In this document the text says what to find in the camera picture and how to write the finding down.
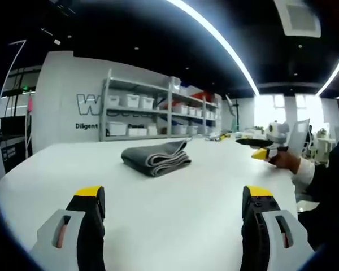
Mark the grey towel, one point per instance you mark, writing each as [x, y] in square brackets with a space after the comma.
[147, 156]

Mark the person's right hand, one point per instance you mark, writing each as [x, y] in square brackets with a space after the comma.
[288, 161]

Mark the black tray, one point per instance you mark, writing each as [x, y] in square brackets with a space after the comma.
[251, 142]

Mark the yellow tool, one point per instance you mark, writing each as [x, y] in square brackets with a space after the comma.
[224, 136]

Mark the black stand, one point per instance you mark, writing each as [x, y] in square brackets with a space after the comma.
[236, 114]

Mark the short ceiling light strip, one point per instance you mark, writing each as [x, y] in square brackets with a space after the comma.
[332, 76]

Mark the grey metal shelving unit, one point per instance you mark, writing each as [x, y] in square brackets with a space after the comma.
[169, 113]

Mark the long ceiling light strip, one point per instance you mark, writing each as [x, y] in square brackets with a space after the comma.
[223, 39]

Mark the black equipment cart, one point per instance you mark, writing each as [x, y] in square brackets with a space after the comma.
[11, 144]

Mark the ceiling air vent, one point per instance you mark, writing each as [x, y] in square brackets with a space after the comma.
[299, 17]

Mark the row of white storage bins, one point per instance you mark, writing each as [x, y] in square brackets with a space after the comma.
[132, 101]

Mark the pink flag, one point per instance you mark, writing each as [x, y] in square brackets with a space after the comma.
[30, 103]

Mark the white bent pole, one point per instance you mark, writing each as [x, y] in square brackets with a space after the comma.
[12, 60]

